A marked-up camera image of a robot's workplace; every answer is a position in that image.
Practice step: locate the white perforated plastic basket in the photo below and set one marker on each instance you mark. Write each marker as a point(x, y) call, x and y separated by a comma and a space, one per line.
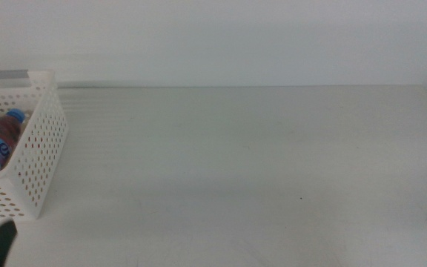
point(43, 148)

